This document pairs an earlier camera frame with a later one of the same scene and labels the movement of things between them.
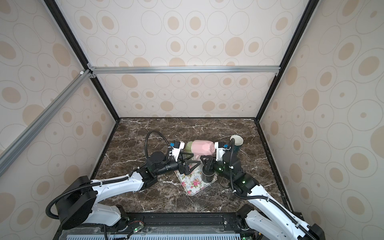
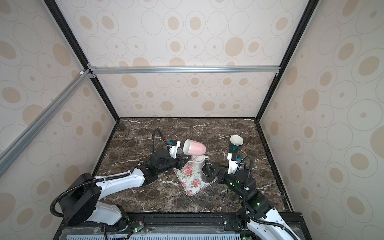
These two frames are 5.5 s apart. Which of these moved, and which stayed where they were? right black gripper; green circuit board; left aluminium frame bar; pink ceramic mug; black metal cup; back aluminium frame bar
Moved: pink ceramic mug; right black gripper
Stayed: black metal cup; green circuit board; back aluminium frame bar; left aluminium frame bar
